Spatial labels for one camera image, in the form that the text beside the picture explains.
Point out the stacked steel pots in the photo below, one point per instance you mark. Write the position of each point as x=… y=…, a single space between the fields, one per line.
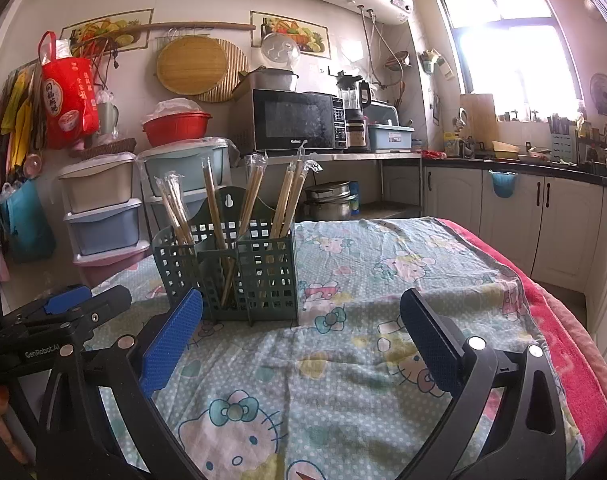
x=331 y=200

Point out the wooden cutting board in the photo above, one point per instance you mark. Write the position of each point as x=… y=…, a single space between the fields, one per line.
x=477 y=120

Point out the yellow hanging cloths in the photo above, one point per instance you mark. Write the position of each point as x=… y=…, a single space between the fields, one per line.
x=18 y=115

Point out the red plastic basin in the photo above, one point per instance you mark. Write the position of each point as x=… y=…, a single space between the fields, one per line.
x=176 y=130

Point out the black blender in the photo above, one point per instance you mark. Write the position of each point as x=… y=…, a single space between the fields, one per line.
x=353 y=110

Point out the long wooden rolling pole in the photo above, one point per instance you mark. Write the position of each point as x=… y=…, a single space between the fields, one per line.
x=183 y=26

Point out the pale green cup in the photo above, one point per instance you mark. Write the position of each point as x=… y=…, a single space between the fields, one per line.
x=107 y=117

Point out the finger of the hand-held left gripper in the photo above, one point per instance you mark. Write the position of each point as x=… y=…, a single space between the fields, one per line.
x=108 y=302
x=65 y=300

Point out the pink blanket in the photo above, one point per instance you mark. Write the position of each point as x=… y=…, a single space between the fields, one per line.
x=568 y=340

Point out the wicker basket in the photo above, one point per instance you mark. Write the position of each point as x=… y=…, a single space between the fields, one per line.
x=105 y=149

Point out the black microwave oven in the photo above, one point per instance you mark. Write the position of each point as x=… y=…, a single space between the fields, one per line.
x=293 y=120

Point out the metal kitchen shelf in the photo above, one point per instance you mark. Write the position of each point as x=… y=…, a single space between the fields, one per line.
x=373 y=156

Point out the blue hanging bag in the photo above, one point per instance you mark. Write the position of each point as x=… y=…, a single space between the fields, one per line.
x=28 y=225

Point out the round wall vent fan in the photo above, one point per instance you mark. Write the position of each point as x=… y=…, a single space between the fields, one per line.
x=604 y=94

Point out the blue plastic hanging bin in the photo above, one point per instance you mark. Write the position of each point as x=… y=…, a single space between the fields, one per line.
x=502 y=185

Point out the fruit wall poster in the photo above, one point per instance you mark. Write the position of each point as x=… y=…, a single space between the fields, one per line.
x=311 y=35
x=108 y=27

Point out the white kitchen counter cabinets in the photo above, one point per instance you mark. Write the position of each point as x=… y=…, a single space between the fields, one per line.
x=548 y=225

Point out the green plastic utensil holder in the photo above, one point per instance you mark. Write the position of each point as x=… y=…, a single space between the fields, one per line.
x=263 y=270

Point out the bunch of bamboo chopsticks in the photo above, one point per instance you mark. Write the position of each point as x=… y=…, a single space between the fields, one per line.
x=211 y=200

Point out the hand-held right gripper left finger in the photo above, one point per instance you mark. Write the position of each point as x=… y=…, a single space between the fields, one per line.
x=171 y=345

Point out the red shopping bag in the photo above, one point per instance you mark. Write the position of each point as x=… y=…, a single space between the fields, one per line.
x=68 y=95

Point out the kitchen window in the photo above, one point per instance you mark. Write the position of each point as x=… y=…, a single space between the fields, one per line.
x=503 y=45

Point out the round bamboo board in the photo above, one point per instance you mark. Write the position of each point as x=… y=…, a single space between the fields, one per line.
x=191 y=65

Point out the beige-topped plastic drawer tower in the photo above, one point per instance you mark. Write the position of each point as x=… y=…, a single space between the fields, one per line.
x=100 y=200

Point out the printed cartoon bedsheet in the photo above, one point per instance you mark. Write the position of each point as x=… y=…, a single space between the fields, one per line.
x=333 y=385

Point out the round ribbed bamboo mat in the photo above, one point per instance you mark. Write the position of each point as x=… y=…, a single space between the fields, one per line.
x=236 y=60

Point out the white plastic bags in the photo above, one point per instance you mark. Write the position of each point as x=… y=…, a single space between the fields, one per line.
x=178 y=107

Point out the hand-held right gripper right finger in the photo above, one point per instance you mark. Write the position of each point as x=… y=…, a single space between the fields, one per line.
x=428 y=340

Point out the white round plastic cover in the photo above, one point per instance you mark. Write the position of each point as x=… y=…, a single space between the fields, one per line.
x=281 y=50

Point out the blue plastic dish box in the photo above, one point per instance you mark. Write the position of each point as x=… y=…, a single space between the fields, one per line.
x=389 y=139

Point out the hanging metal strainer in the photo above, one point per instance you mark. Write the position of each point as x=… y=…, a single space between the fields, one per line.
x=397 y=60

